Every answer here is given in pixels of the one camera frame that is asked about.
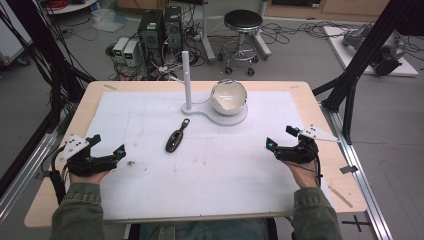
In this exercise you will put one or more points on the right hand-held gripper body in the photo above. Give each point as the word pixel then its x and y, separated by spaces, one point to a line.
pixel 300 150

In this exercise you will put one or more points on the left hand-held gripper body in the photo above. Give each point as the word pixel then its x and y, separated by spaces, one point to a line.
pixel 78 156

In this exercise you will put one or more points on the person's left hand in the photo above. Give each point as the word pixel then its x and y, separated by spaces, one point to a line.
pixel 88 177

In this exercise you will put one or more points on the person's right hand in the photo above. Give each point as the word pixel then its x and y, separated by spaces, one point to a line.
pixel 305 175

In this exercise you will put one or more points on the wooden table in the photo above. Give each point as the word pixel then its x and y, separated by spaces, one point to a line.
pixel 333 186

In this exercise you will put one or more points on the black car key fob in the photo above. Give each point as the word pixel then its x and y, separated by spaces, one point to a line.
pixel 175 139

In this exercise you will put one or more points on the thin wooden stick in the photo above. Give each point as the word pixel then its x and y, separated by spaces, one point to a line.
pixel 340 196

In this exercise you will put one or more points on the white broken-shell bowl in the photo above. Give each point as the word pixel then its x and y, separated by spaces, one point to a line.
pixel 228 98

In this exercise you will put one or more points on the white stand with pole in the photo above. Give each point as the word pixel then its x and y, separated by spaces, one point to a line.
pixel 213 115

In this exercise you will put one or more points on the white table mat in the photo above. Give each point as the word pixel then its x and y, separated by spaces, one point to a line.
pixel 206 180

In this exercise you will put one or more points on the white power supply unit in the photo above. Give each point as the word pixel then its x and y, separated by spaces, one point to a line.
pixel 120 48
pixel 131 53

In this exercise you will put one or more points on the white floor board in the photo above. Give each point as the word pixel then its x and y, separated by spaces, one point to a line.
pixel 336 46

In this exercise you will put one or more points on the grey desk leg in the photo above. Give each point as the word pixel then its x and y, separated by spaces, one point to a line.
pixel 261 36
pixel 207 33

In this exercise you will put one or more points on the person's legs in jeans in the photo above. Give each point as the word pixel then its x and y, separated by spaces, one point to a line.
pixel 206 230

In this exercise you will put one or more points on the black computer tower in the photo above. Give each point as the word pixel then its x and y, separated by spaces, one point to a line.
pixel 173 30
pixel 150 33

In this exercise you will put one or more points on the clear plastic bag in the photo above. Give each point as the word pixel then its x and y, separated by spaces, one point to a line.
pixel 108 20

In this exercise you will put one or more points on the black round stool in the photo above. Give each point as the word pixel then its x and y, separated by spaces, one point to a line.
pixel 243 20

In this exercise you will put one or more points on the grey robot device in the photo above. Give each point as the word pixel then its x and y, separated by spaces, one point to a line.
pixel 386 50

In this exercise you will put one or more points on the white round table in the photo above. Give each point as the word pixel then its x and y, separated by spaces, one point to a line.
pixel 71 6

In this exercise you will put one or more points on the aluminium rail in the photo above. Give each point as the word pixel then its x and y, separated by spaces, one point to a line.
pixel 23 180
pixel 363 186

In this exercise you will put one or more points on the black metal frame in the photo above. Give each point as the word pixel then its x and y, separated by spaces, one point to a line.
pixel 36 36
pixel 370 43

